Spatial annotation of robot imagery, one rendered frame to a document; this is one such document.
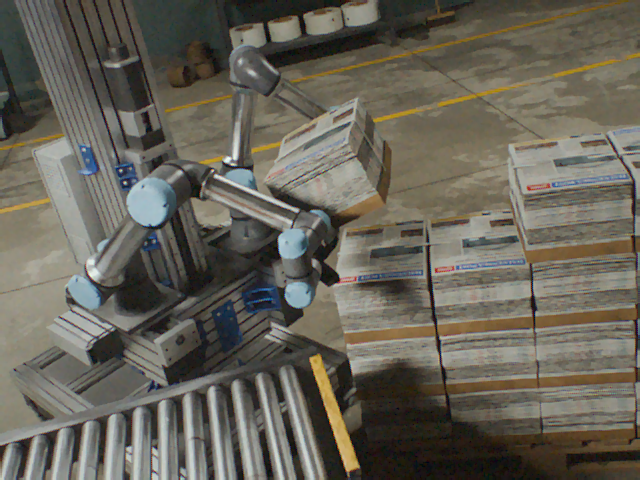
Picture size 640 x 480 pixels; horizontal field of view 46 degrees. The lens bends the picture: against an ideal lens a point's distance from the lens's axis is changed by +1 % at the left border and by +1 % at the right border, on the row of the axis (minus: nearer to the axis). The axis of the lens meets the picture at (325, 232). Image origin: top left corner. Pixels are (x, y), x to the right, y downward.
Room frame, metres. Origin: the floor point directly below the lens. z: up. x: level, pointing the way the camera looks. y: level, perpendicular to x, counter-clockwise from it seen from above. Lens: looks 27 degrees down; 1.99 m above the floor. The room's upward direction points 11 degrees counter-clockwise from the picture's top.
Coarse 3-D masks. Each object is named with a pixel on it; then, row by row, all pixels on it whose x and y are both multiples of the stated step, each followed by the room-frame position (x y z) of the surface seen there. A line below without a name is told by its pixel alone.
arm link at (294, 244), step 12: (300, 228) 1.74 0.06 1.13; (288, 240) 1.65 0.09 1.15; (300, 240) 1.65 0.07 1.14; (312, 240) 1.70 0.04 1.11; (288, 252) 1.65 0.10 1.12; (300, 252) 1.65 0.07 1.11; (312, 252) 1.69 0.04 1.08; (288, 264) 1.65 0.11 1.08; (300, 264) 1.64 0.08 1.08; (312, 264) 1.68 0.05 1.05; (288, 276) 1.66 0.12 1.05; (300, 276) 1.64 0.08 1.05
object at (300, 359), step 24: (264, 360) 1.66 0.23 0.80; (288, 360) 1.64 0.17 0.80; (192, 384) 1.62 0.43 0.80; (216, 384) 1.60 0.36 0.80; (312, 384) 1.63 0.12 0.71; (96, 408) 1.61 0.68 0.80; (120, 408) 1.58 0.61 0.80; (24, 432) 1.57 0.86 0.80; (48, 432) 1.55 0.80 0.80; (0, 456) 1.54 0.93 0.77
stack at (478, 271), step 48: (384, 240) 2.14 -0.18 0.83; (432, 240) 2.08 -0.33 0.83; (480, 240) 2.02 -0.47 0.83; (336, 288) 1.93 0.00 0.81; (384, 288) 1.90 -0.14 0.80; (432, 288) 2.11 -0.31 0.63; (480, 288) 1.86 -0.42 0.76; (528, 288) 1.83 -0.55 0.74; (576, 288) 1.81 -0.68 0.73; (624, 288) 1.78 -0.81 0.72; (480, 336) 1.85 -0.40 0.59; (528, 336) 1.83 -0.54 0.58; (576, 336) 1.80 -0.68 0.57; (624, 336) 1.77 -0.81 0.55; (384, 384) 1.91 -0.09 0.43; (432, 384) 1.89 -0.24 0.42; (624, 384) 1.78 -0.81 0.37; (384, 432) 1.92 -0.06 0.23; (432, 432) 1.89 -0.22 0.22; (480, 432) 1.86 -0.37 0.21; (528, 432) 1.83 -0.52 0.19
